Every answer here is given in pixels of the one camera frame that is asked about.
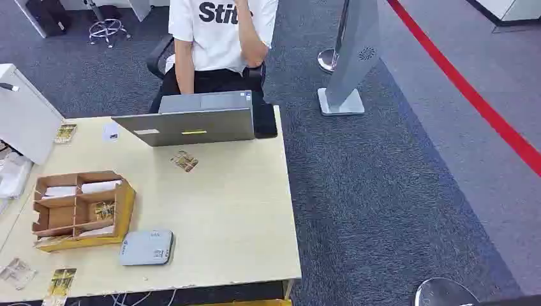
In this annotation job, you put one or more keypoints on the grey standing sign panel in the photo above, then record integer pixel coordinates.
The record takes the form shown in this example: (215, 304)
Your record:
(353, 55)

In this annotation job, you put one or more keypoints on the white card stack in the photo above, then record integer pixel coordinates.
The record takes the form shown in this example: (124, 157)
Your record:
(98, 231)
(60, 191)
(100, 186)

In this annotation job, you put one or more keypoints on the clear plastic card sleeve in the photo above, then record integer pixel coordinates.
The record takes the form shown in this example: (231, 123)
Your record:
(17, 273)

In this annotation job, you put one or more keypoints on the chrome stool base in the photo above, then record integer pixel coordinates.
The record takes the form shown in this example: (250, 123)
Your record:
(107, 28)

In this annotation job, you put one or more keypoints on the black office chair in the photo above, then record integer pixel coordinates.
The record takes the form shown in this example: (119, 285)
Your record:
(158, 59)

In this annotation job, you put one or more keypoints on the person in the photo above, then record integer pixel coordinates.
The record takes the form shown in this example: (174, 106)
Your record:
(215, 42)

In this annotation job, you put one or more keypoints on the white plastic bag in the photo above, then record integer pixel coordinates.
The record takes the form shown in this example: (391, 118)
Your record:
(12, 175)

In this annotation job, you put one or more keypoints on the wooden card box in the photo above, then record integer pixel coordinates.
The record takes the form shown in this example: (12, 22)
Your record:
(80, 211)

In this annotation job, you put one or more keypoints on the grey laptop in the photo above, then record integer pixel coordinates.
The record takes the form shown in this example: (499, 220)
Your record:
(190, 125)

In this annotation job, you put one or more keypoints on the white desk leg panel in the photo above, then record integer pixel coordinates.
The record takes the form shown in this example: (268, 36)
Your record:
(140, 8)

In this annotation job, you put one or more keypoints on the white cabinet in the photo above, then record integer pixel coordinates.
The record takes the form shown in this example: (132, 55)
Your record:
(25, 114)

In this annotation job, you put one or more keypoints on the black bag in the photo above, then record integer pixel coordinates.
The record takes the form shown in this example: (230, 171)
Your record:
(47, 16)

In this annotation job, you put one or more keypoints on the printed card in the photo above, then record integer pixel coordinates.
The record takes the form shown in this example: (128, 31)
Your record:
(62, 282)
(184, 161)
(65, 133)
(104, 210)

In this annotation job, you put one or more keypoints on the white paper slip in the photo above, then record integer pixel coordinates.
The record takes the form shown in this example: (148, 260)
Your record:
(110, 131)

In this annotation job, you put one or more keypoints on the chrome stanchion base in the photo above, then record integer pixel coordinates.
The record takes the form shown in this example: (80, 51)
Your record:
(446, 292)
(328, 59)

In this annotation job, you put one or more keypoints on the red barrier belt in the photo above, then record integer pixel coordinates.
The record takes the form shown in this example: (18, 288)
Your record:
(465, 86)

